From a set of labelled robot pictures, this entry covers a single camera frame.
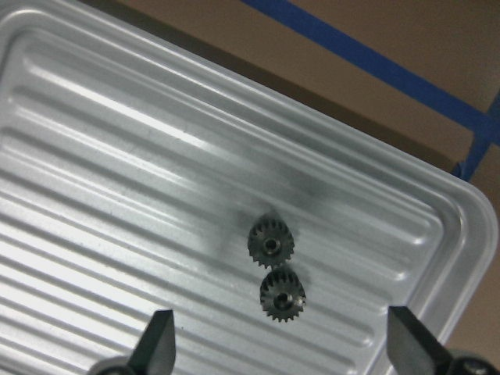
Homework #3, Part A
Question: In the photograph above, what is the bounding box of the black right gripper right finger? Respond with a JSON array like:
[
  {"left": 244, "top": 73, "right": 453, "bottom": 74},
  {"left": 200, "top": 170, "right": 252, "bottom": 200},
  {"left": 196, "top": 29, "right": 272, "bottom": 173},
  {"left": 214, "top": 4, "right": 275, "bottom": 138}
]
[{"left": 387, "top": 306, "right": 452, "bottom": 375}]

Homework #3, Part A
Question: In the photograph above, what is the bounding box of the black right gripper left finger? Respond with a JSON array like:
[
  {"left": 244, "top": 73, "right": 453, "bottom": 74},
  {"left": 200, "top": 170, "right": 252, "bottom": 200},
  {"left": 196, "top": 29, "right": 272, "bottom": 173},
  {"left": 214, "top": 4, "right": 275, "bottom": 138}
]
[{"left": 127, "top": 309, "right": 176, "bottom": 374}]

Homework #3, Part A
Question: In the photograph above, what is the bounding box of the dark steel bearing gear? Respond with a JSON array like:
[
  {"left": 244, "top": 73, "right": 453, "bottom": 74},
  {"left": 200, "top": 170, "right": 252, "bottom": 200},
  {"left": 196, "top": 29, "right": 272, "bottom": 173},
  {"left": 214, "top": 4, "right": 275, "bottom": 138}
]
[{"left": 248, "top": 216, "right": 295, "bottom": 268}]

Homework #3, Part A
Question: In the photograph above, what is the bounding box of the silver ribbed metal tray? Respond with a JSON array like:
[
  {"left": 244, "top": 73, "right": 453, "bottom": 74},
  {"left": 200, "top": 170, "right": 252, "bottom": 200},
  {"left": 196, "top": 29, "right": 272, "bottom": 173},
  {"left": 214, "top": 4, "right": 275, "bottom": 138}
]
[{"left": 1, "top": 1, "right": 498, "bottom": 374}]

